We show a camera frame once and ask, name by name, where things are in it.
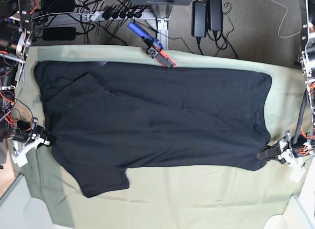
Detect white bin corner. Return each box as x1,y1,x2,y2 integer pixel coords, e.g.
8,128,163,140
0,173,57,229
263,195,315,229

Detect black T-shirt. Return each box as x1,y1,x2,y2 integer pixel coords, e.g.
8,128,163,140
34,61,272,197

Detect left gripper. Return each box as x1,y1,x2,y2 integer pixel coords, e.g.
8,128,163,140
257,131,304,171

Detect white cable on carpet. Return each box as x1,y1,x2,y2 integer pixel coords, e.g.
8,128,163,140
260,0,302,38

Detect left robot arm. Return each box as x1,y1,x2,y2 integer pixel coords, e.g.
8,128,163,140
257,0,315,174

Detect black power adapter pair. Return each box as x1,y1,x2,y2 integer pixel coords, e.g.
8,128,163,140
191,0,223,39

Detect white bin left corner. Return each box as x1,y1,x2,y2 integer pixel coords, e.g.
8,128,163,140
0,173,57,229

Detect aluminium frame post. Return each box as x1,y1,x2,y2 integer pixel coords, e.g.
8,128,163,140
147,4,173,50

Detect white power strip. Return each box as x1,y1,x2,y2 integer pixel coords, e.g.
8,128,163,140
82,8,148,22

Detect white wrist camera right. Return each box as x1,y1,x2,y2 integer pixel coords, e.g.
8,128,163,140
11,150,28,167

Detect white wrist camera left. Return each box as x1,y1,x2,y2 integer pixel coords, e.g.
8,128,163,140
289,168,305,183

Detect black power brick left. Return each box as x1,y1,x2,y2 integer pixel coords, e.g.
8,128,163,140
42,27,77,41

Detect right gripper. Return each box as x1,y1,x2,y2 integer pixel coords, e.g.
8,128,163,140
22,117,56,150

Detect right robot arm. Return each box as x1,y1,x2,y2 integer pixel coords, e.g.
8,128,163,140
0,0,56,148

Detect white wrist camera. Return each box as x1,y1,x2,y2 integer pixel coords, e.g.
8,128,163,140
289,168,305,183
11,150,28,167

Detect blue orange bar clamp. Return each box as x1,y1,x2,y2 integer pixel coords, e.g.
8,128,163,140
127,22,177,68

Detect white bin right corner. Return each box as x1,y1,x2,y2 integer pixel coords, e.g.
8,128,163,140
263,195,315,229

